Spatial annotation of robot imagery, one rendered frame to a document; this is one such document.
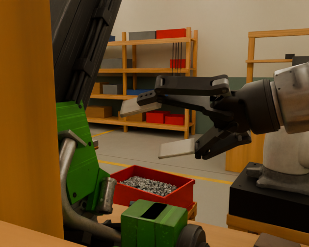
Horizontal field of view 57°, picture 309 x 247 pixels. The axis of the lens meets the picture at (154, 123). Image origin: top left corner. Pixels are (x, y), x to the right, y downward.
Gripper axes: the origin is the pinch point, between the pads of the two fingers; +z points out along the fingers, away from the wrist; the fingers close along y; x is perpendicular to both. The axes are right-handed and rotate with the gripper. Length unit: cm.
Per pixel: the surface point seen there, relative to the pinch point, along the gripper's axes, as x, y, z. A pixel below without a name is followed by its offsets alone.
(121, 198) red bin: -13, -51, 42
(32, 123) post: 17.5, 23.8, -6.7
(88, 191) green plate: 4.0, -11.0, 20.9
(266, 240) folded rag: 5.5, -43.2, -10.1
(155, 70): -410, -298, 211
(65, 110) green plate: -8.5, 2.3, 20.7
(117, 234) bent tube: 10.6, -20.1, 17.5
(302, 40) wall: -434, -351, -61
